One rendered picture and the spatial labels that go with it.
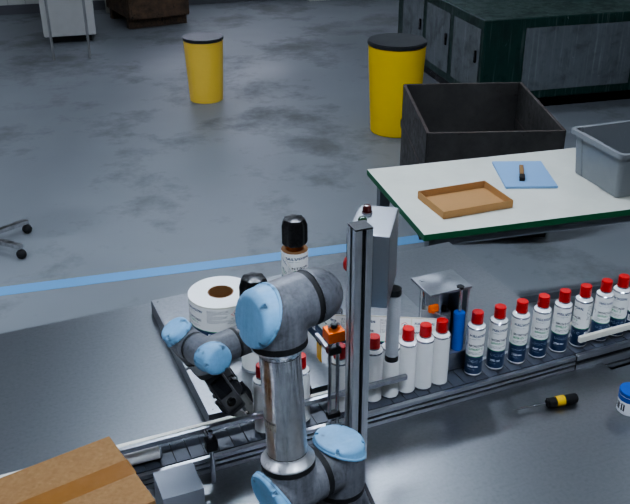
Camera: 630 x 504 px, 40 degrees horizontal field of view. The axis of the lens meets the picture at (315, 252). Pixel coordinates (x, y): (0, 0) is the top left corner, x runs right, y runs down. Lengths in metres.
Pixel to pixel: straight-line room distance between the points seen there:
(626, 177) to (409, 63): 3.12
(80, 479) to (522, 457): 1.13
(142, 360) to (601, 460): 1.36
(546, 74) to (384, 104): 1.64
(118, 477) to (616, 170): 2.76
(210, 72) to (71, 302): 3.55
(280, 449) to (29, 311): 3.11
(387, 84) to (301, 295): 5.26
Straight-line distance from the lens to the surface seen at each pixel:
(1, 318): 4.75
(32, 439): 2.48
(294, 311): 1.63
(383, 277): 1.99
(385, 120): 6.94
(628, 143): 4.41
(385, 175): 4.09
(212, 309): 2.56
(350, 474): 1.93
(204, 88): 7.85
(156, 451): 2.22
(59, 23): 10.43
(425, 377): 2.43
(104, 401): 2.56
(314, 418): 2.35
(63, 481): 1.88
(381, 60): 6.80
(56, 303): 4.79
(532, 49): 7.71
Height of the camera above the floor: 2.33
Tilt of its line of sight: 27 degrees down
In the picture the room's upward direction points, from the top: straight up
